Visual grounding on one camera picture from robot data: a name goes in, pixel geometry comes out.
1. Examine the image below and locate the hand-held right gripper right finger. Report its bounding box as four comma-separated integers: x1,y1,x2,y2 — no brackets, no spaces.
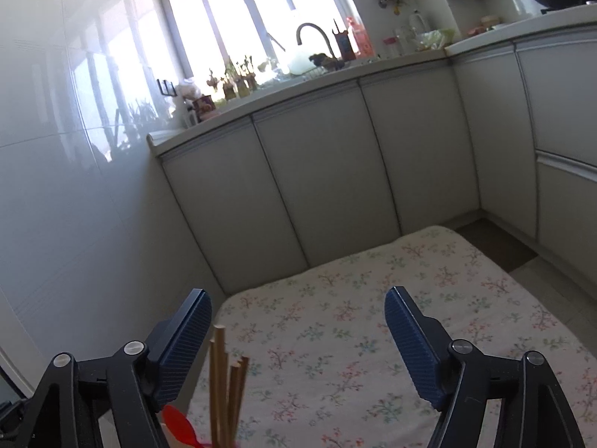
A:
384,286,587,448

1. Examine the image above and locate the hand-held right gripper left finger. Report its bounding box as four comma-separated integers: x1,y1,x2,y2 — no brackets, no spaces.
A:
28,288,213,448

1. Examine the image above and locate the wooden chopstick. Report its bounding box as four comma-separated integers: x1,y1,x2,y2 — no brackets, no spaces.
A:
209,337,221,448
227,364,241,448
216,325,229,448
233,356,250,446

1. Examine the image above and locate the red plastic spoon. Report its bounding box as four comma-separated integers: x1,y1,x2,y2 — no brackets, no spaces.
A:
161,405,210,448

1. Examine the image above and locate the floral blanket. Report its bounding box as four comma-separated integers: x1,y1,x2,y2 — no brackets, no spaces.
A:
187,225,597,448

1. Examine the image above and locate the white cabinet door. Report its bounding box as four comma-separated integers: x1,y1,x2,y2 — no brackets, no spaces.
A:
454,46,538,240
253,85,402,266
360,57,482,238
160,120,309,296

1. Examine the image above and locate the white plush toy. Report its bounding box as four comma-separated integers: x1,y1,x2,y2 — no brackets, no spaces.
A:
177,78,203,100

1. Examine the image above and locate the white kitchen countertop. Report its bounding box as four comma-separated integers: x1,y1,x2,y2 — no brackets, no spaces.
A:
147,12,597,157

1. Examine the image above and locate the green vegetable bag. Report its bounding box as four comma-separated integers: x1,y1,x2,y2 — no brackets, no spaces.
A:
417,29,456,52

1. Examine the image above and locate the dark utensil holder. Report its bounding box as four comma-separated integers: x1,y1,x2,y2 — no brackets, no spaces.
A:
331,19,358,62

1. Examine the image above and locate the red bottle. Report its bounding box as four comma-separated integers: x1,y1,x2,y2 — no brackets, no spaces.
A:
346,16,376,59

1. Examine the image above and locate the clear plastic bottle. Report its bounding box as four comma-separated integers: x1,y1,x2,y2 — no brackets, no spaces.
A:
409,9,430,50

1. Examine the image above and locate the kitchen window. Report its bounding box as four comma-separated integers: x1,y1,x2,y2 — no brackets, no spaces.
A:
157,0,361,100

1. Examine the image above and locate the curved metal faucet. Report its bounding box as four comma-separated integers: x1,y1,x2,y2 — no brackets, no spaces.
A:
296,22,337,60

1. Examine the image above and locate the wire dish rack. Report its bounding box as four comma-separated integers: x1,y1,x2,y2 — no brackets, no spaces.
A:
289,53,347,78

